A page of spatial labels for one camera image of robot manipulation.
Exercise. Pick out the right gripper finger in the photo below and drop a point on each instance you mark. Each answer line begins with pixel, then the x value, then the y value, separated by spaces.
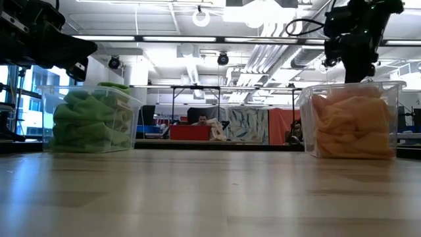
pixel 356 73

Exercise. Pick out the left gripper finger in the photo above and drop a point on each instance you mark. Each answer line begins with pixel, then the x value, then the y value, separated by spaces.
pixel 69 49

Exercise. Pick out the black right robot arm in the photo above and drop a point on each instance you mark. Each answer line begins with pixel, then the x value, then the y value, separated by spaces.
pixel 378 6

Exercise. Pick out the black ceiling spotlight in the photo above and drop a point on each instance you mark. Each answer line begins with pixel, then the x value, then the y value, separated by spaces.
pixel 114 62
pixel 329 62
pixel 223 59

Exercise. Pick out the clear plastic bin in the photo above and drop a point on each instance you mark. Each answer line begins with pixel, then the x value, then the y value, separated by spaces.
pixel 304 108
pixel 46 98

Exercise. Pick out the black equipment stand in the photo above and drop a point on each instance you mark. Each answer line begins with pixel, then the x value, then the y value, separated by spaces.
pixel 417 116

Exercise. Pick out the person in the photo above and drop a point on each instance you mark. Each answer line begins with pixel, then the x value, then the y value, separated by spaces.
pixel 296 133
pixel 202 119

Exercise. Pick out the orange-red partition panel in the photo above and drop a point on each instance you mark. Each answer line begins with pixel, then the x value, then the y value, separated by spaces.
pixel 278 125

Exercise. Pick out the black screen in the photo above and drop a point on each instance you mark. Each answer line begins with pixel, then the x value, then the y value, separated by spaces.
pixel 148 115

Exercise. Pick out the blue storage bin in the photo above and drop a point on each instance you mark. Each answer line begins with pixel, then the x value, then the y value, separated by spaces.
pixel 148 129

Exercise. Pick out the long ceiling light strip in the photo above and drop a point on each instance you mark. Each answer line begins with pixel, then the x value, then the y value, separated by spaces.
pixel 181 39

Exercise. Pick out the grey patterned partition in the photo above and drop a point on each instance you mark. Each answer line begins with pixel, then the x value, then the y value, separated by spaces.
pixel 248 125

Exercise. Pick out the red box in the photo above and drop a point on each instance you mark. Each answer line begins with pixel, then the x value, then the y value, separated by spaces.
pixel 189 133

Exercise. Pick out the white cloth bag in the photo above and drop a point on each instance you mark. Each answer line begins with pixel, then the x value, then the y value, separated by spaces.
pixel 217 130

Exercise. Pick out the silver ventilation duct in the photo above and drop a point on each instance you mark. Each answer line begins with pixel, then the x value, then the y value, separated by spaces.
pixel 306 56

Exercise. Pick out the black metal table frame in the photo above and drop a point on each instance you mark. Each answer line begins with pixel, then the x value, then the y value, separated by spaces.
pixel 197 87

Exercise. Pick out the black metal rig frame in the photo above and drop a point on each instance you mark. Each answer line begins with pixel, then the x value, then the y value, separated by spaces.
pixel 197 147

